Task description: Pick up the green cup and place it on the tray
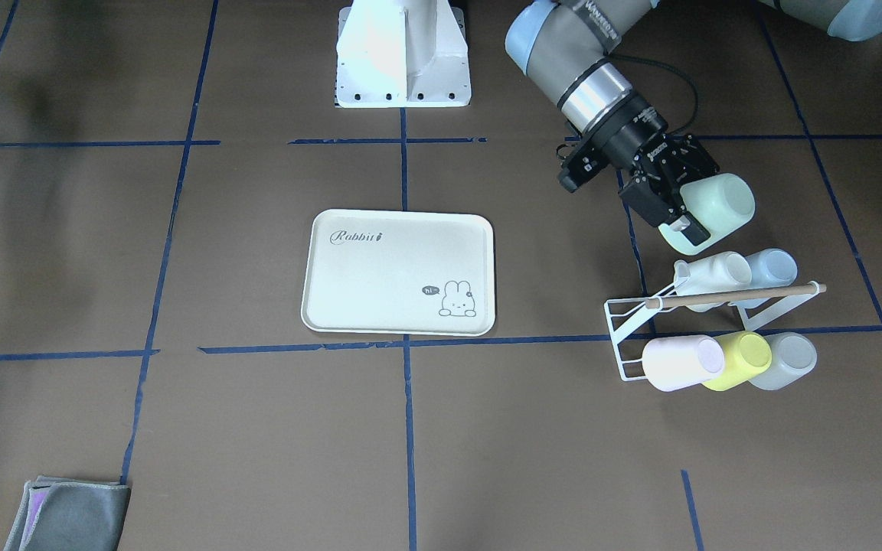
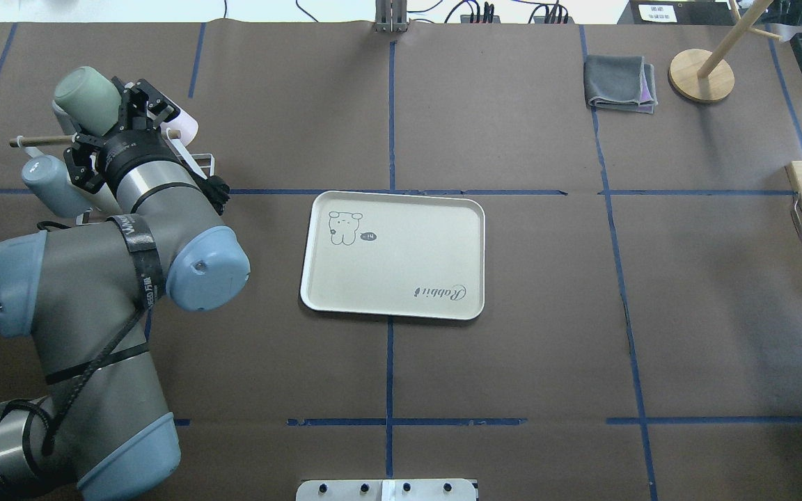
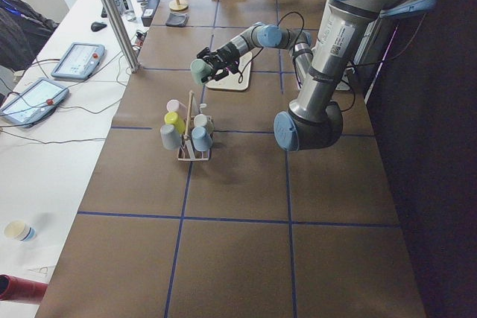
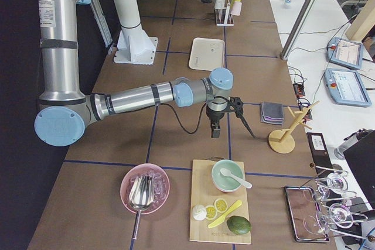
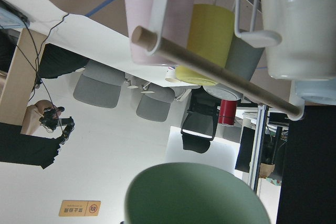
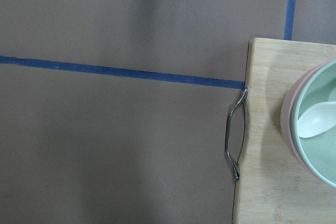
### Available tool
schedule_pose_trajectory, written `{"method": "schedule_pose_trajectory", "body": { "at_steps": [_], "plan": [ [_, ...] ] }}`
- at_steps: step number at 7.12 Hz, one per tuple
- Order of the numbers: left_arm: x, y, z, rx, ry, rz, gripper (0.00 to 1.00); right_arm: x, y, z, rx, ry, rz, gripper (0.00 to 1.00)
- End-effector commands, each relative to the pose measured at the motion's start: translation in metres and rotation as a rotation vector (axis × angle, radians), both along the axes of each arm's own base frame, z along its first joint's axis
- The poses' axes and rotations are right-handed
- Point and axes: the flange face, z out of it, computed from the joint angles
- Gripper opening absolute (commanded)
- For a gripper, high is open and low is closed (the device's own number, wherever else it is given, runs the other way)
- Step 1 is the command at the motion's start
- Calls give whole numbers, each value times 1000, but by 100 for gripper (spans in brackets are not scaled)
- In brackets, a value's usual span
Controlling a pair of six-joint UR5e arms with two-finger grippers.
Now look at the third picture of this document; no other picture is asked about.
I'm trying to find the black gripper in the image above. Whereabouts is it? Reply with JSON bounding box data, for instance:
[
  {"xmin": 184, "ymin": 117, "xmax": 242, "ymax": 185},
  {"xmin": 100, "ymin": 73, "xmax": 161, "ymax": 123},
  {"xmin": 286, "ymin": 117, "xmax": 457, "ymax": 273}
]
[{"xmin": 196, "ymin": 42, "xmax": 241, "ymax": 83}]

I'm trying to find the green cup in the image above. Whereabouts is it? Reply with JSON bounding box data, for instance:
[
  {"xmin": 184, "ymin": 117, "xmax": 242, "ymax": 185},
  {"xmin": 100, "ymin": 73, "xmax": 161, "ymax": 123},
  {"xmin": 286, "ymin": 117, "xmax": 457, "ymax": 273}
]
[{"xmin": 190, "ymin": 59, "xmax": 212, "ymax": 85}]

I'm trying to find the cream rabbit tray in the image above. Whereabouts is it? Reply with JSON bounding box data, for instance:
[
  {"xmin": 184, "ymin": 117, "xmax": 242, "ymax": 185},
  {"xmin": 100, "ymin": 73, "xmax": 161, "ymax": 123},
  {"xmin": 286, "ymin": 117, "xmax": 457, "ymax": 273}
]
[{"xmin": 206, "ymin": 51, "xmax": 253, "ymax": 92}]

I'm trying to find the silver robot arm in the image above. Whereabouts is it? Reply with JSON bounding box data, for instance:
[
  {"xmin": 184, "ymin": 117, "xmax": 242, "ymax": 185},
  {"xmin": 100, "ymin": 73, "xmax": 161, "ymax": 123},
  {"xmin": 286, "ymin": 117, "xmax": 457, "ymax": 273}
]
[{"xmin": 190, "ymin": 0, "xmax": 437, "ymax": 152}]

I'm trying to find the pink cup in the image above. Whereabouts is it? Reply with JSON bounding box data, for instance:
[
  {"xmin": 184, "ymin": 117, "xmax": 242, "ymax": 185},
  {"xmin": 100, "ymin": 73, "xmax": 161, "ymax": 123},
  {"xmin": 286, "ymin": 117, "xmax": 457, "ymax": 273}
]
[{"xmin": 166, "ymin": 99, "xmax": 187, "ymax": 118}]

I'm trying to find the cream white cup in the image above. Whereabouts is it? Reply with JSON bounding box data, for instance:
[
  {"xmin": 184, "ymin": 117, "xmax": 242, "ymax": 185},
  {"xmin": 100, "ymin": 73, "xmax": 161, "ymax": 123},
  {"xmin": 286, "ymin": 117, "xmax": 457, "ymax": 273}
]
[{"xmin": 193, "ymin": 113, "xmax": 214, "ymax": 135}]

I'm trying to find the yellow cup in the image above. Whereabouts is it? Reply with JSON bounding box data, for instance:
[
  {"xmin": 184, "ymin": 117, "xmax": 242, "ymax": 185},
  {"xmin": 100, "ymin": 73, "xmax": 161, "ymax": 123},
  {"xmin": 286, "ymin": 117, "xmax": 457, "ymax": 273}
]
[{"xmin": 164, "ymin": 111, "xmax": 186, "ymax": 135}]

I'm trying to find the light blue cup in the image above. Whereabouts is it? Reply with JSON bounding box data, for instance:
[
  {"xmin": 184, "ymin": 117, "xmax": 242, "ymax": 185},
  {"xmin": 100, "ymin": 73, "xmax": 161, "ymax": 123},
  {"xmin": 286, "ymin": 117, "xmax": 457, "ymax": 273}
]
[{"xmin": 192, "ymin": 127, "xmax": 212, "ymax": 152}]

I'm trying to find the grey translucent cup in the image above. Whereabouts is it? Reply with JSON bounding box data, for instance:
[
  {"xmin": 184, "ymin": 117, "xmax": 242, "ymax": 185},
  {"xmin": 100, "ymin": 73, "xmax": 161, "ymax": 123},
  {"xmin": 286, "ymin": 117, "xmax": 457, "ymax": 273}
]
[{"xmin": 160, "ymin": 124, "xmax": 182, "ymax": 150}]

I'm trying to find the paper cup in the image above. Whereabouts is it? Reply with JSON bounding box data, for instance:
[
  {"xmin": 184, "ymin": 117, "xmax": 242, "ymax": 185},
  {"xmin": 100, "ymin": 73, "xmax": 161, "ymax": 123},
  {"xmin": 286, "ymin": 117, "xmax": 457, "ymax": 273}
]
[{"xmin": 4, "ymin": 220, "xmax": 37, "ymax": 242}]

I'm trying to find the grey folded cloth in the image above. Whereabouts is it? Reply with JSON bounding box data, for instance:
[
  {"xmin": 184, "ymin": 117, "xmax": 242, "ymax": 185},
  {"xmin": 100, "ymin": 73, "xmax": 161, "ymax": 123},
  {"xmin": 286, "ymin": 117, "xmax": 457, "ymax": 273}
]
[{"xmin": 165, "ymin": 12, "xmax": 189, "ymax": 28}]

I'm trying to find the black box with label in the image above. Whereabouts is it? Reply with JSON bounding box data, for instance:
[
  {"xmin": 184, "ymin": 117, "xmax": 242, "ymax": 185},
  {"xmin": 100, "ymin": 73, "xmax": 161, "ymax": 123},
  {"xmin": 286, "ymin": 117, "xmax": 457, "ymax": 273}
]
[{"xmin": 140, "ymin": 0, "xmax": 160, "ymax": 27}]

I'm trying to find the black computer mouse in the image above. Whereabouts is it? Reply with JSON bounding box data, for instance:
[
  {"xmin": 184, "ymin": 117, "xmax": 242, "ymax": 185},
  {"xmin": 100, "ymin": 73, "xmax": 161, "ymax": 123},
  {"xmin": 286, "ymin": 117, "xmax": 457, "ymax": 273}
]
[{"xmin": 90, "ymin": 22, "xmax": 107, "ymax": 32}]

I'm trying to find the far teach pendant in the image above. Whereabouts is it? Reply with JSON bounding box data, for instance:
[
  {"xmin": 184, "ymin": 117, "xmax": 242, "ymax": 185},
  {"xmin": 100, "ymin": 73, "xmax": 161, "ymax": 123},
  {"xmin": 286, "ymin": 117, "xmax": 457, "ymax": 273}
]
[{"xmin": 51, "ymin": 42, "xmax": 105, "ymax": 82}]

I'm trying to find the teach pendant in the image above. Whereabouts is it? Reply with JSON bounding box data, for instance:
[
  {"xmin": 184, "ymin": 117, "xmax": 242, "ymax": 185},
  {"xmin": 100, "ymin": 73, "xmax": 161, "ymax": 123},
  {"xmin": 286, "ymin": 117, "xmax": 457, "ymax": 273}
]
[
  {"xmin": 51, "ymin": 42, "xmax": 105, "ymax": 82},
  {"xmin": 1, "ymin": 78, "xmax": 69, "ymax": 127}
]

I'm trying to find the near teach pendant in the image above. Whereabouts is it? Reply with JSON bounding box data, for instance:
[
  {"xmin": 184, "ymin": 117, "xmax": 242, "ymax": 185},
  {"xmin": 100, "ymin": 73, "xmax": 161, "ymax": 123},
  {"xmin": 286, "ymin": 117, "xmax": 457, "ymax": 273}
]
[{"xmin": 1, "ymin": 78, "xmax": 69, "ymax": 127}]

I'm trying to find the red cylinder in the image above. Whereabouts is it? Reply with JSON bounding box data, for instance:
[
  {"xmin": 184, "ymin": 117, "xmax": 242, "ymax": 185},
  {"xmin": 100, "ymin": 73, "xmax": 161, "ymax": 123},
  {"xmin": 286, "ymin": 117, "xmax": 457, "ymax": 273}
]
[{"xmin": 1, "ymin": 274, "xmax": 48, "ymax": 305}]

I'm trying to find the white wire cup rack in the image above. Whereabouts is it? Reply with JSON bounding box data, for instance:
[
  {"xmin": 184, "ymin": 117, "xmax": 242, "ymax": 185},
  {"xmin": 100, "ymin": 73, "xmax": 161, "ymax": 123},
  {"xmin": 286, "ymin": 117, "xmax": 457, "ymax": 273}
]
[{"xmin": 177, "ymin": 90, "xmax": 212, "ymax": 162}]

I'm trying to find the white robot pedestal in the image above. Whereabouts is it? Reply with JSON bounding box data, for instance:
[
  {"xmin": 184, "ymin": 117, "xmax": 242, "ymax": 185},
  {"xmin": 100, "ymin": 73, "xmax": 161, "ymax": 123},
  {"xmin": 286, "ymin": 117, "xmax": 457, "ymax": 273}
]
[{"xmin": 335, "ymin": 64, "xmax": 353, "ymax": 92}]

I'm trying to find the aluminium frame post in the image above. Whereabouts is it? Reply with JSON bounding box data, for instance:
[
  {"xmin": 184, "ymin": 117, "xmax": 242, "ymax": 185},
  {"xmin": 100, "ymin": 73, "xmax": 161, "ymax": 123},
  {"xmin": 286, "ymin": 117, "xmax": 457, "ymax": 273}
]
[{"xmin": 101, "ymin": 0, "xmax": 140, "ymax": 73}]

